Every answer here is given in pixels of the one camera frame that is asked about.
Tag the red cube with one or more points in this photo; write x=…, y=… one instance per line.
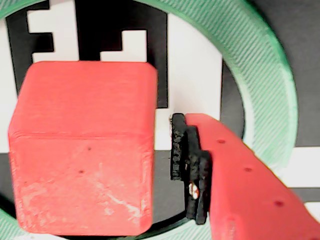
x=82, y=150

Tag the checkerboard marker mat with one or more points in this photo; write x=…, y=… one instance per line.
x=195, y=75

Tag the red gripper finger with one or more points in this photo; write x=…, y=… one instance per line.
x=250, y=200

